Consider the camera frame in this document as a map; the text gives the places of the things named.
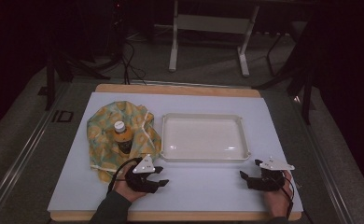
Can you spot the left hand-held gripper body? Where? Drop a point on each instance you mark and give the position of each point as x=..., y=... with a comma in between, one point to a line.
x=144, y=166

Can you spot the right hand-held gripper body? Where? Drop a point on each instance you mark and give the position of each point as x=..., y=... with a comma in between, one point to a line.
x=268, y=180

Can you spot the orange bottle with white cap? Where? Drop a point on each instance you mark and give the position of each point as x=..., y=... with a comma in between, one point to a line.
x=122, y=140

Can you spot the white plastic tray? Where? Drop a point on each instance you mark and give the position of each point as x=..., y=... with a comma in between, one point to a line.
x=202, y=137

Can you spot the yellow green patterned cloth bag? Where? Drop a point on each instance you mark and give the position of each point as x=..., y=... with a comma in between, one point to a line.
x=102, y=130

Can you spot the person's right hand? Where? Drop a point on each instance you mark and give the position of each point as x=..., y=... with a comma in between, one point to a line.
x=278, y=202

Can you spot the person's left hand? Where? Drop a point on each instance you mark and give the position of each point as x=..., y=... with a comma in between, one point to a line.
x=124, y=188

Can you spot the white table board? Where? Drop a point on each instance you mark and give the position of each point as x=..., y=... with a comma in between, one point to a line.
x=202, y=193

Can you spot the white mat on wooden board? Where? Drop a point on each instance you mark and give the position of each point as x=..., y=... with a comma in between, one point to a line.
x=170, y=89

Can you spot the black metal stand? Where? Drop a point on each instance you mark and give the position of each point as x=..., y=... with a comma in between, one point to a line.
x=50, y=84

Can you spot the white metal stand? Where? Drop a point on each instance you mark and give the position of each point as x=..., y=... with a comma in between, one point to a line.
x=208, y=23

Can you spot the metal floor rail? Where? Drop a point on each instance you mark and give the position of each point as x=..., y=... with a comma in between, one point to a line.
x=21, y=155
x=323, y=165

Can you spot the black chair frame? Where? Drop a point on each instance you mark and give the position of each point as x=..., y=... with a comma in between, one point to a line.
x=307, y=90

